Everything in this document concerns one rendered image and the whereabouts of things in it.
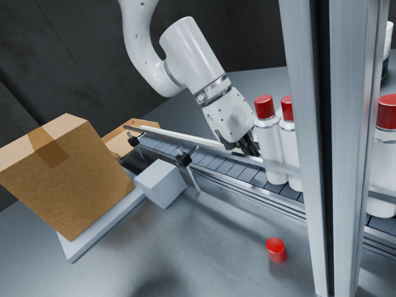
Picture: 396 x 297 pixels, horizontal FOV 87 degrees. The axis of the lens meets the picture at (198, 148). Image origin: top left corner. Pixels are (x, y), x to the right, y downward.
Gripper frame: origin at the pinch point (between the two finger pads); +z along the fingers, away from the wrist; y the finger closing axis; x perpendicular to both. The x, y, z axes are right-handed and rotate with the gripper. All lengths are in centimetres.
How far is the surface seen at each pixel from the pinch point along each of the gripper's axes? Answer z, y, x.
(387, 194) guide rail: 7.0, -4.2, -24.6
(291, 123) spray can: -5.7, -1.7, -14.7
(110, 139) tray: -23, -5, 94
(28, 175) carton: -25, -39, 29
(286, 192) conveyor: 9.3, -3.5, -6.9
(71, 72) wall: -109, 33, 225
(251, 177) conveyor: 6.1, -2.3, 1.9
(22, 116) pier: -90, -31, 223
